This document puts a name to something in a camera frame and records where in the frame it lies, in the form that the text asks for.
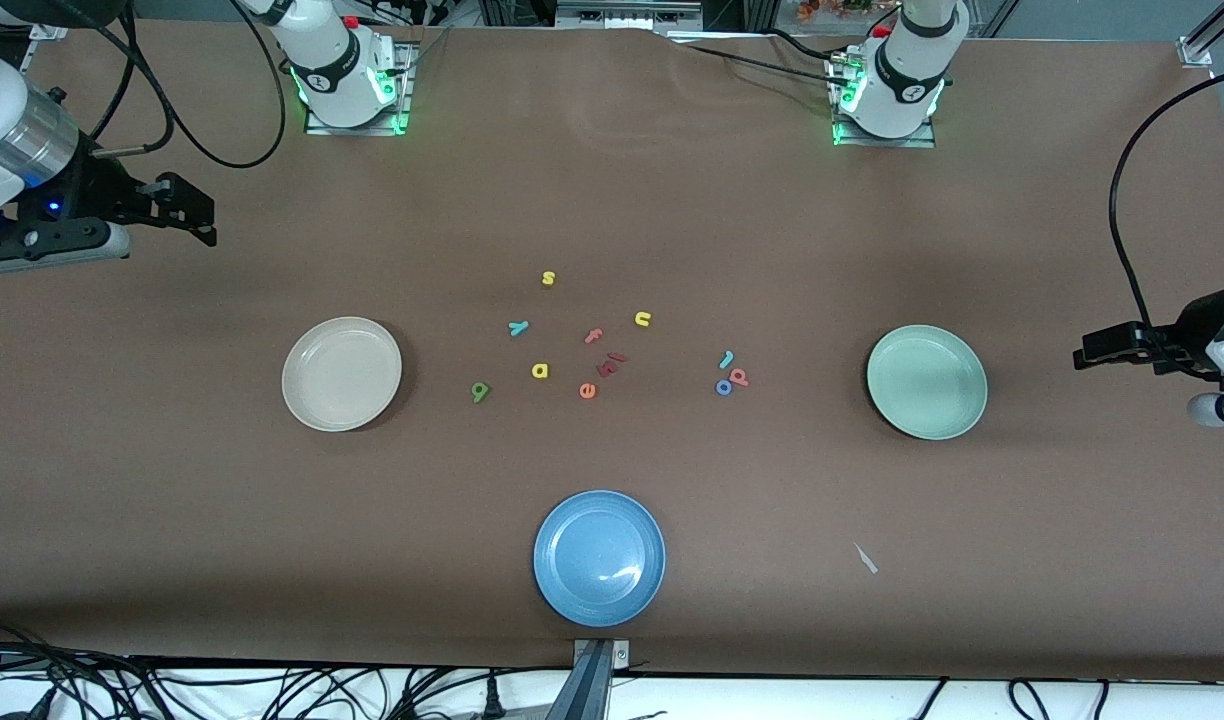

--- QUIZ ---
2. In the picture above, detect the green plate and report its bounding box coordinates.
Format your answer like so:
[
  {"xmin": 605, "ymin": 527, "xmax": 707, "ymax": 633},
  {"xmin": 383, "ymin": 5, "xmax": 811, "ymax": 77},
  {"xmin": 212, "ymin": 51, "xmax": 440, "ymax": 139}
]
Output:
[{"xmin": 866, "ymin": 324, "xmax": 989, "ymax": 441}]

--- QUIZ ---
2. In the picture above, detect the beige plate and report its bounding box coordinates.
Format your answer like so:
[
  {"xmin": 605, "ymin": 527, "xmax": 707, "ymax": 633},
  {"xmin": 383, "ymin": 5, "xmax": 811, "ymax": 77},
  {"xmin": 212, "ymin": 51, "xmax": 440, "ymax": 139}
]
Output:
[{"xmin": 281, "ymin": 316, "xmax": 404, "ymax": 433}]

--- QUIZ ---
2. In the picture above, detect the aluminium corner profile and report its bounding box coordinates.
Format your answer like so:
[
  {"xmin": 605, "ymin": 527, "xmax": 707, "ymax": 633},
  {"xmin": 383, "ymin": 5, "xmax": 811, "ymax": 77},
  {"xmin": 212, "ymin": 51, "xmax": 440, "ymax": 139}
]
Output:
[{"xmin": 1177, "ymin": 0, "xmax": 1224, "ymax": 69}]

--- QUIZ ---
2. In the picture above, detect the grey electronics box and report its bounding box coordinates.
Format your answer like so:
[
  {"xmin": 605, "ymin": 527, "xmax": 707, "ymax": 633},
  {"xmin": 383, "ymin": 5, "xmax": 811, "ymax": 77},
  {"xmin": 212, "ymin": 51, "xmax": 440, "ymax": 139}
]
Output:
[{"xmin": 557, "ymin": 0, "xmax": 703, "ymax": 33}]

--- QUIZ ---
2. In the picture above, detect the blue plate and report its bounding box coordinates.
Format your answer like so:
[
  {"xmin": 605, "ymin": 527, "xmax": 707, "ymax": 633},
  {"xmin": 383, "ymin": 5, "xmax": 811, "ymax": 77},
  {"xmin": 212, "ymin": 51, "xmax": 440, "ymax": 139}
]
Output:
[{"xmin": 533, "ymin": 489, "xmax": 667, "ymax": 629}]

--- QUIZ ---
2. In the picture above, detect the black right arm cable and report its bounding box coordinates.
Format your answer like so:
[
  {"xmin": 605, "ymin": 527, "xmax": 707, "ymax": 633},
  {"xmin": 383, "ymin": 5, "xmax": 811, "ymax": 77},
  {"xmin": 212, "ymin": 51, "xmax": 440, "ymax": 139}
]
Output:
[{"xmin": 90, "ymin": 0, "xmax": 288, "ymax": 170}]

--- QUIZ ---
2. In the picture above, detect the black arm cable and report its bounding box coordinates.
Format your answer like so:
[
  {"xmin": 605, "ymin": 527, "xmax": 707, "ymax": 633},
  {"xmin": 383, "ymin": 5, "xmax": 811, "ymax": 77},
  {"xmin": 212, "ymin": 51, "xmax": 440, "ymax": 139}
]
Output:
[
  {"xmin": 90, "ymin": 0, "xmax": 288, "ymax": 170},
  {"xmin": 1109, "ymin": 65, "xmax": 1224, "ymax": 381}
]

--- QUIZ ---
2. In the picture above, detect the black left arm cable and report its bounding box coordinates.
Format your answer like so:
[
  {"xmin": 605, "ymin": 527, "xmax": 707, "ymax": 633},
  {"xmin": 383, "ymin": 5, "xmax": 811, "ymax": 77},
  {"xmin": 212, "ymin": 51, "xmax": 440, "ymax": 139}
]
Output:
[{"xmin": 1109, "ymin": 65, "xmax": 1224, "ymax": 381}]

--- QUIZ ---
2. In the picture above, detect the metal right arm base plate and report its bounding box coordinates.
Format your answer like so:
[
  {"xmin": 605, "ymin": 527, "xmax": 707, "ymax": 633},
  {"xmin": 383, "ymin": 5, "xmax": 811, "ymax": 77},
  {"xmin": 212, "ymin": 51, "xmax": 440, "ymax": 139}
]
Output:
[{"xmin": 305, "ymin": 45, "xmax": 413, "ymax": 136}]

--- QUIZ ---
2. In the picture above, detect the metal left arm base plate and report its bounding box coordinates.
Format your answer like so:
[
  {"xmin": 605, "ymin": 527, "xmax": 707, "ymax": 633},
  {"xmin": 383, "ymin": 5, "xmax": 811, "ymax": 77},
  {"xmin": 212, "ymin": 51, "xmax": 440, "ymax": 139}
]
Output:
[{"xmin": 832, "ymin": 55, "xmax": 938, "ymax": 149}]

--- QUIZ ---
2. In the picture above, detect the black base cable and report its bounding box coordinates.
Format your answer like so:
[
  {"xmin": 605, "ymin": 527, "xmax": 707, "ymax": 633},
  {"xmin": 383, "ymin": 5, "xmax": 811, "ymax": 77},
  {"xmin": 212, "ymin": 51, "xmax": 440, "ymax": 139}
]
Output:
[{"xmin": 672, "ymin": 28, "xmax": 845, "ymax": 89}]

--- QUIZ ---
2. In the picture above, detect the black floor cable tangle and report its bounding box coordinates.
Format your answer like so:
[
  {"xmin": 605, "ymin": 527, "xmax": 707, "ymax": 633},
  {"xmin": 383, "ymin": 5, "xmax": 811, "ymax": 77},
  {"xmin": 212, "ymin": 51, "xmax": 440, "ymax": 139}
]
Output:
[{"xmin": 0, "ymin": 620, "xmax": 573, "ymax": 720}]

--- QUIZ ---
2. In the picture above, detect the aluminium profile with bracket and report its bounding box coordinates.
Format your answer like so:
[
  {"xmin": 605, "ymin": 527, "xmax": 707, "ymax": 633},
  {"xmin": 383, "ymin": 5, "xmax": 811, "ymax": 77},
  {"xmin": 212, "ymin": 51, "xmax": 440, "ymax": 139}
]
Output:
[{"xmin": 547, "ymin": 638, "xmax": 633, "ymax": 720}]

